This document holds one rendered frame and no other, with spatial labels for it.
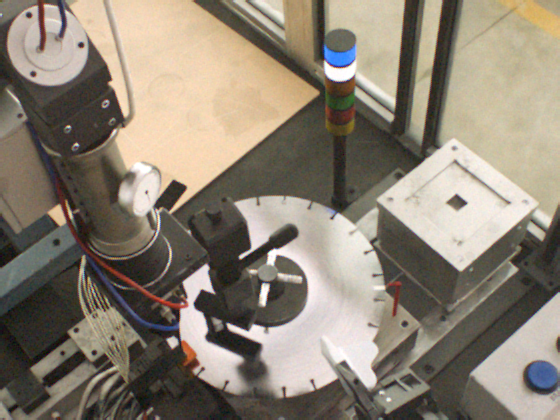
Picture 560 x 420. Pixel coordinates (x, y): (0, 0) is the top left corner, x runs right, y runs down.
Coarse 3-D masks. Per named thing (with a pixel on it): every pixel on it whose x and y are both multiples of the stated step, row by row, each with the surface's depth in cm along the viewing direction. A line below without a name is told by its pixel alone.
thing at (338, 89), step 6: (354, 78) 118; (330, 84) 118; (336, 84) 117; (342, 84) 117; (348, 84) 117; (354, 84) 119; (330, 90) 119; (336, 90) 118; (342, 90) 118; (348, 90) 118; (336, 96) 119; (342, 96) 119
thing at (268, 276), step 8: (272, 256) 114; (272, 264) 113; (256, 272) 113; (264, 272) 112; (272, 272) 112; (264, 280) 111; (272, 280) 112; (280, 280) 112; (288, 280) 112; (296, 280) 112; (264, 288) 111; (272, 288) 113; (264, 296) 111; (264, 304) 110
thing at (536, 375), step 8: (536, 368) 111; (544, 368) 111; (552, 368) 111; (528, 376) 111; (536, 376) 110; (544, 376) 110; (552, 376) 110; (536, 384) 110; (544, 384) 110; (552, 384) 110
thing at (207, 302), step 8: (200, 296) 110; (208, 296) 110; (216, 296) 110; (200, 304) 109; (208, 304) 109; (216, 304) 109; (240, 304) 104; (208, 312) 110; (216, 312) 109; (224, 312) 108; (232, 312) 106; (240, 312) 106; (248, 312) 108; (256, 312) 108; (208, 320) 111; (224, 320) 109; (232, 320) 108; (240, 320) 108; (248, 320) 107; (240, 328) 109; (248, 328) 108
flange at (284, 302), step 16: (288, 272) 117; (304, 272) 117; (256, 288) 114; (288, 288) 115; (304, 288) 115; (256, 304) 115; (272, 304) 114; (288, 304) 114; (304, 304) 115; (256, 320) 114; (272, 320) 113
